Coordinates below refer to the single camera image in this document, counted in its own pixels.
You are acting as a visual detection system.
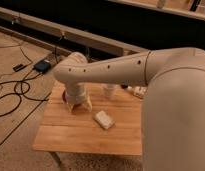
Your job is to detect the black floor cables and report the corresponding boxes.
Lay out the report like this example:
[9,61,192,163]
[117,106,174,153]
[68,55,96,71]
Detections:
[0,39,69,119]

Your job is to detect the white toy object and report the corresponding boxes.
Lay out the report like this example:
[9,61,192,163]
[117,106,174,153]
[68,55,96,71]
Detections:
[127,86,147,99]

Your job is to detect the wooden table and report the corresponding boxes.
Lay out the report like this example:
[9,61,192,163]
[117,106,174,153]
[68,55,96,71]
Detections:
[33,82,142,157]

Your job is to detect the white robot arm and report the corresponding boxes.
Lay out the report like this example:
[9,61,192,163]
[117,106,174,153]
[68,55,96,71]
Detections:
[54,47,205,171]

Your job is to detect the small black device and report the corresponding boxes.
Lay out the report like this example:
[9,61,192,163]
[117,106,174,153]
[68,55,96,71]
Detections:
[13,64,27,72]

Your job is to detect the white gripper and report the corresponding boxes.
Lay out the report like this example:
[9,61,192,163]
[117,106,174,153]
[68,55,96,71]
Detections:
[65,84,92,113]

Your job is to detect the dark purple bowl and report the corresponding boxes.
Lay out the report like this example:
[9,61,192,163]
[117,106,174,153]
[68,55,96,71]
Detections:
[62,90,67,103]

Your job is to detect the white sponge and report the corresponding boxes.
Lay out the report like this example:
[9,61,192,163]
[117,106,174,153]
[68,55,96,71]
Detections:
[94,111,114,129]

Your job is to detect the black power adapter box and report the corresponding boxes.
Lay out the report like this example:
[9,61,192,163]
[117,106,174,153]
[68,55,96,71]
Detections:
[33,60,51,73]

